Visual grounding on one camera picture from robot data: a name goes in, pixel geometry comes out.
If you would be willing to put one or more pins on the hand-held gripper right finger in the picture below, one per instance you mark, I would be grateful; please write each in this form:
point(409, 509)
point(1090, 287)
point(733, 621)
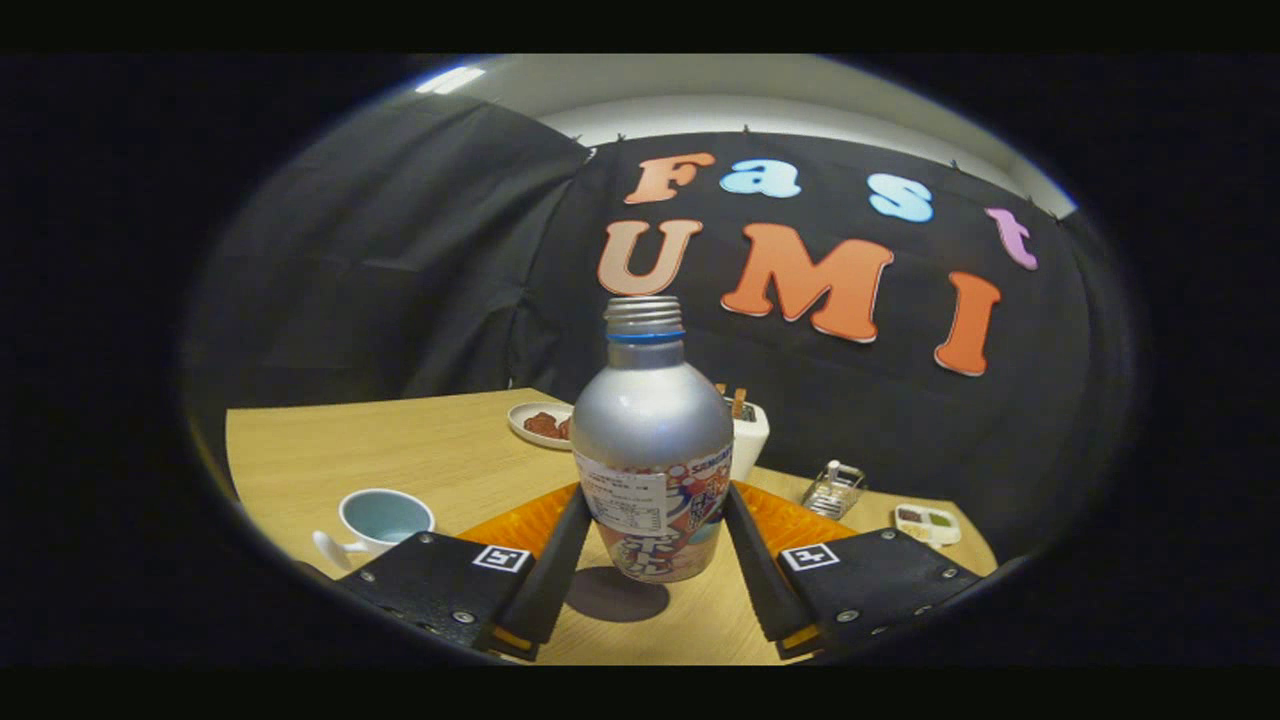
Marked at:
point(755, 570)

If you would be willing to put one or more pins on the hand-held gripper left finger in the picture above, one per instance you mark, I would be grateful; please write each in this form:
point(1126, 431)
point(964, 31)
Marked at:
point(560, 570)

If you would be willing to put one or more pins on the dark brown round coaster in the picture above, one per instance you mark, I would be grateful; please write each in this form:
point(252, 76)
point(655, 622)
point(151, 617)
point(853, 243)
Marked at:
point(615, 600)

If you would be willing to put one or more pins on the silver juice bottle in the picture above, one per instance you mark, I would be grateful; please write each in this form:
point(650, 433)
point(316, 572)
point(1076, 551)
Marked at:
point(650, 420)

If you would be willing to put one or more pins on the white cup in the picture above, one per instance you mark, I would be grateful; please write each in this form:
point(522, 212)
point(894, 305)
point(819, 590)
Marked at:
point(385, 520)

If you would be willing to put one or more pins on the white toaster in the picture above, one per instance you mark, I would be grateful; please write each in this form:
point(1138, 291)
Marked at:
point(750, 435)

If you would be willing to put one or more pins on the white plate with red food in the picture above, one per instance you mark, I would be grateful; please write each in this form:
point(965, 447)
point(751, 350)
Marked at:
point(540, 425)

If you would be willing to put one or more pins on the wooden table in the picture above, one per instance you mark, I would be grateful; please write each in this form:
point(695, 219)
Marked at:
point(440, 450)

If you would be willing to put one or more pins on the white divided dish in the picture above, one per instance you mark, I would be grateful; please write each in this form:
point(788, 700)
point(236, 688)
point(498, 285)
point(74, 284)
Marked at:
point(928, 524)

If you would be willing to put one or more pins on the small ceiling light panel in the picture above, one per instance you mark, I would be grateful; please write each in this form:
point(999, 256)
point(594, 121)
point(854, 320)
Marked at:
point(450, 80)

